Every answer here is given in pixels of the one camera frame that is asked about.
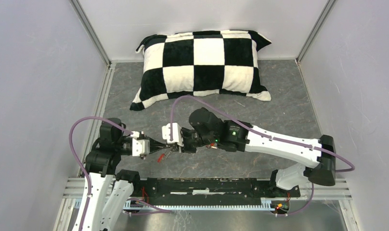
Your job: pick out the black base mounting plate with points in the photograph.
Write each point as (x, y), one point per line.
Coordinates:
(209, 191)

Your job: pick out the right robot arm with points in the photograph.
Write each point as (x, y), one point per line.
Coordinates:
(313, 160)

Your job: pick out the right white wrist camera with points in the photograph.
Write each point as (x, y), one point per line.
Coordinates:
(171, 133)

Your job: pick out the metal keyring with red handle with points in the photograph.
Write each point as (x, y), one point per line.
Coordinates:
(167, 151)

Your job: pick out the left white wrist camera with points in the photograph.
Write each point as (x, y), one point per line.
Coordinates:
(140, 144)

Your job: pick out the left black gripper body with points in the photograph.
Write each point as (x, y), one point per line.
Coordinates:
(123, 144)

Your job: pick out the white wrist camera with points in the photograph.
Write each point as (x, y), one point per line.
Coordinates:
(171, 133)
(140, 144)

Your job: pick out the black white checkered pillow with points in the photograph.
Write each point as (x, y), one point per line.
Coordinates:
(200, 63)

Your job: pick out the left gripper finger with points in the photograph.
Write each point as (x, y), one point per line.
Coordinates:
(157, 150)
(158, 145)

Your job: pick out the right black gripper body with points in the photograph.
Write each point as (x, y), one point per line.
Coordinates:
(192, 140)

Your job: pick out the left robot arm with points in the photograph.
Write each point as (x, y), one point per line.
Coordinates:
(105, 190)

